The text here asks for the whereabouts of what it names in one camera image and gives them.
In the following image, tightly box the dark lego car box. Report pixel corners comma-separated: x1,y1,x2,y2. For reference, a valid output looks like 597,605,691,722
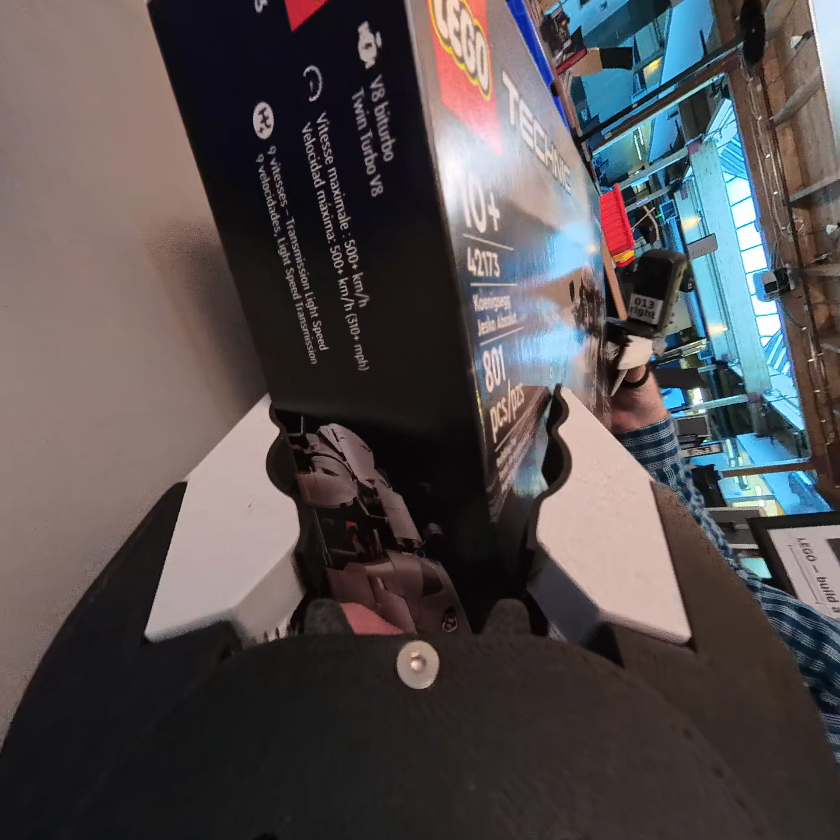
147,0,626,639

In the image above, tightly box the black framed sign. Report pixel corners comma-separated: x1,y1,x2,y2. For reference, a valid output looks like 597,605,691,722
747,514,840,619

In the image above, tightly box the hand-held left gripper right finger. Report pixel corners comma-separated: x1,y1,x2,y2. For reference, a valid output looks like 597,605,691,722
524,385,694,647

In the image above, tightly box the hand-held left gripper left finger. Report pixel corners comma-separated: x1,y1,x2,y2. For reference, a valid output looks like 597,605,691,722
144,392,312,644

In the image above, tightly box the person's right hand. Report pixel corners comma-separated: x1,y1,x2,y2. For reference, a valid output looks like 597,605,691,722
607,371,672,435

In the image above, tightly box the red plastic bin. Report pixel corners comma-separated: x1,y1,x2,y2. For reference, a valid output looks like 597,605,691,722
599,184,639,265

